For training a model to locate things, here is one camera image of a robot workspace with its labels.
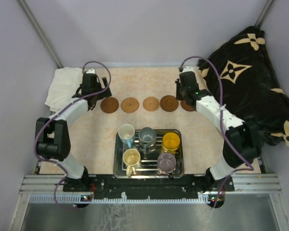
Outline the brown wooden coaster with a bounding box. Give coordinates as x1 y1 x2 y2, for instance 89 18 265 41
100 97 119 114
121 97 139 113
160 95 179 112

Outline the woven rattan coaster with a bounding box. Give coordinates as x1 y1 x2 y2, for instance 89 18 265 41
143 97 159 112

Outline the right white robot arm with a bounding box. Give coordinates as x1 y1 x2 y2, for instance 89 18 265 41
175 66 261 191

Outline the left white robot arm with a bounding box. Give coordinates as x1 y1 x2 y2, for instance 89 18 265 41
34 69 112 191

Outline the white folded cloth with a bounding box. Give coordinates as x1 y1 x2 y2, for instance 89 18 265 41
45 67 82 112

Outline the black floral blanket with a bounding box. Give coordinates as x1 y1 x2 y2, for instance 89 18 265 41
197 26 289 147

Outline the yellow glass mug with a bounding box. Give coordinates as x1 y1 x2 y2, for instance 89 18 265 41
162 132 181 155

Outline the white and blue mug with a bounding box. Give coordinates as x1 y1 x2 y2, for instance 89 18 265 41
118 124 135 149

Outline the grey metal mug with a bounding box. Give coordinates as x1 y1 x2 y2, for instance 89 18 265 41
138 127 157 154

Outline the metal tray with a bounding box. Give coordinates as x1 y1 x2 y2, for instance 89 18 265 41
113 129 184 179

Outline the purple mug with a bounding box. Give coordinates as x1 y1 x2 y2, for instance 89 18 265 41
157 153 176 175

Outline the cream mug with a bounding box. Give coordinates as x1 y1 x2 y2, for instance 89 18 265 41
122 149 141 177

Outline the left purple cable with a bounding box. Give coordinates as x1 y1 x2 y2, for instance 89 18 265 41
33 61 111 210

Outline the purple cable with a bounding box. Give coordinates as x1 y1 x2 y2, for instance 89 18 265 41
178 56 255 210
33 61 111 210

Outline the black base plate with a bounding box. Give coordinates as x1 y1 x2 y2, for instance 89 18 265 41
63 174 234 193

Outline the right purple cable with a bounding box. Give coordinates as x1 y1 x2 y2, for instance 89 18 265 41
178 56 255 210

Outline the aluminium frame rail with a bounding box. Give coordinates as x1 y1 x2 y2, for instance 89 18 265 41
20 174 281 208

